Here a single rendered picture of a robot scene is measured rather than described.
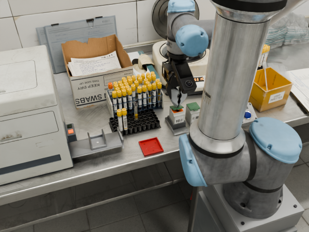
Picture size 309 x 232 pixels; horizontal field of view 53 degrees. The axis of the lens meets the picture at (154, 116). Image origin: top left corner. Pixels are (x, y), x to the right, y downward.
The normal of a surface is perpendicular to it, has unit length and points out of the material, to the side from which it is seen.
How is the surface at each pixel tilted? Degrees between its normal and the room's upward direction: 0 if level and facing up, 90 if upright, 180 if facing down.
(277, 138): 10
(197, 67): 90
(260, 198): 74
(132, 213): 0
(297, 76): 1
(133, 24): 90
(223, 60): 88
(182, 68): 28
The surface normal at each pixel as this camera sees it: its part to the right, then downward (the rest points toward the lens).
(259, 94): -0.91, 0.26
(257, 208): -0.10, 0.41
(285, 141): 0.17, -0.74
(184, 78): 0.11, -0.38
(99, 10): 0.33, 0.62
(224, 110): -0.24, 0.60
